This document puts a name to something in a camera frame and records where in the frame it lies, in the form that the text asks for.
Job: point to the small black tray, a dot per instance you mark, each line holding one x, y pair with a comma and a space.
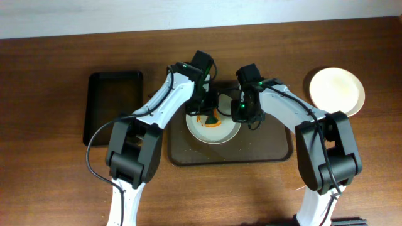
111, 95

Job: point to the white plate back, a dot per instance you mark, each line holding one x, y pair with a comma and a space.
335, 89

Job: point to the large brown serving tray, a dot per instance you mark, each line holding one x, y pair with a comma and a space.
271, 142

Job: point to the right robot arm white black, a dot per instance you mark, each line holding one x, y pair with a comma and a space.
327, 153

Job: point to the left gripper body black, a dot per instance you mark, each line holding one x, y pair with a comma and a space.
202, 108

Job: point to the white plate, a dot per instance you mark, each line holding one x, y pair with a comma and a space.
222, 131
335, 89

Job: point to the orange green sponge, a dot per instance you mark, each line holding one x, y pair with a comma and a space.
213, 120

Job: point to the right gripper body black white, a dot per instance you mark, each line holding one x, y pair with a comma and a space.
244, 113

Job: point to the black base bracket right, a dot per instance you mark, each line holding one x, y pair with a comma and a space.
349, 222

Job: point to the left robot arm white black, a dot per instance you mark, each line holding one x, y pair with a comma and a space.
134, 150

